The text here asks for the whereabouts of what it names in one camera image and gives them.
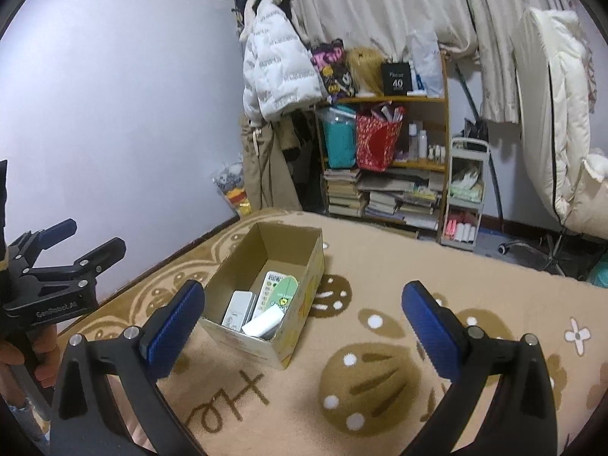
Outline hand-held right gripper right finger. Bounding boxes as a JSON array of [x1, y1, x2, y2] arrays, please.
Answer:
[[401, 280, 557, 456]]

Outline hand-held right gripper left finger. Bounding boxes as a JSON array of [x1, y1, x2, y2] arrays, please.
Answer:
[[50, 279, 207, 456]]

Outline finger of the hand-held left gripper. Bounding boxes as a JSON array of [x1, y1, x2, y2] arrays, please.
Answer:
[[78, 236, 127, 276], [35, 218, 78, 250]]

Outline white charger adapter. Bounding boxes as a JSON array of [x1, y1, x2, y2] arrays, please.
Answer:
[[221, 291, 258, 332]]

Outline white cylinder with strap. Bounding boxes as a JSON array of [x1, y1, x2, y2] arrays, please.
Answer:
[[241, 305, 287, 339]]

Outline white remote control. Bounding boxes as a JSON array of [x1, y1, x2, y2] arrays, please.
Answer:
[[253, 271, 288, 321]]

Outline green card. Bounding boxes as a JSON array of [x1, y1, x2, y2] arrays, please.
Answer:
[[272, 275, 300, 317]]

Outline cardboard box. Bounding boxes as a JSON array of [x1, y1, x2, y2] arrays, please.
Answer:
[[198, 221, 326, 371]]

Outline person's left hand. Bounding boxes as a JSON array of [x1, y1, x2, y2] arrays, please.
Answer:
[[0, 320, 62, 393]]

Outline pink and white bottles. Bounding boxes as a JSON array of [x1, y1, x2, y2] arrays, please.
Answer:
[[443, 216, 478, 243]]

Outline bag of plush toys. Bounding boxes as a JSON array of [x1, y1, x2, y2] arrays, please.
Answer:
[[213, 162, 255, 219]]

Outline green tissue packs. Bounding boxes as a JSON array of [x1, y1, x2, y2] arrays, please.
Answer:
[[450, 181, 485, 203]]

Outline white brown plush toy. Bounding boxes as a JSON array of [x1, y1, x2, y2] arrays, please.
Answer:
[[452, 164, 480, 185]]

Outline stack of books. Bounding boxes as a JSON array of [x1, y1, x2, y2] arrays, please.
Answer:
[[325, 167, 445, 231]]

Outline beige coat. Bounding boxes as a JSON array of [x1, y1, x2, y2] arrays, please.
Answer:
[[237, 116, 303, 212]]

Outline teal plastic stool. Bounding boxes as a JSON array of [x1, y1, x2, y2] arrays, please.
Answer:
[[586, 254, 608, 290]]

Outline row of small cosmetic bottles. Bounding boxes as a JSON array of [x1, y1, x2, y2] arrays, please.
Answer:
[[408, 122, 447, 162]]

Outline white trolley cart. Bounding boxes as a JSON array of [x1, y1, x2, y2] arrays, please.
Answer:
[[439, 137, 490, 250]]

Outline red gift bag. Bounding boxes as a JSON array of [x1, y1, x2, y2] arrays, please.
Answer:
[[355, 107, 404, 173]]

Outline black garment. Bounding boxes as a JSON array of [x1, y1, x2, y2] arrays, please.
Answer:
[[280, 109, 328, 214]]

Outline teal bag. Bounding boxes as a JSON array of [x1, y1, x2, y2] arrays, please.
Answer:
[[318, 107, 358, 170]]

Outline black pouch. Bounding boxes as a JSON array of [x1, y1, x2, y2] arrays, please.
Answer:
[[463, 118, 490, 141]]

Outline wooden shelf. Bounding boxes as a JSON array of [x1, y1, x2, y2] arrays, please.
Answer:
[[313, 59, 451, 243]]

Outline cream padded chair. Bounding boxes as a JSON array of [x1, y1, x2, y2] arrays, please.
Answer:
[[499, 7, 608, 276]]

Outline white puffer jacket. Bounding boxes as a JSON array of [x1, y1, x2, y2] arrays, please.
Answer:
[[237, 0, 323, 124]]

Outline black box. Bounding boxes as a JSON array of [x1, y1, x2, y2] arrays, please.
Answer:
[[381, 61, 412, 97]]

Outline blonde wig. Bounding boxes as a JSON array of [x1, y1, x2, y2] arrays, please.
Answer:
[[346, 46, 385, 97]]

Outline white plastic bag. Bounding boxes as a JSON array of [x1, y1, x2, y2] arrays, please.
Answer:
[[407, 28, 445, 98]]

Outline black pink printed bag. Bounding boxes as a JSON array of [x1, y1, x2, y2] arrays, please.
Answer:
[[311, 40, 358, 105]]

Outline pale floral curtain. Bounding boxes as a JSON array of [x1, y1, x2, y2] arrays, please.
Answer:
[[285, 0, 594, 124]]

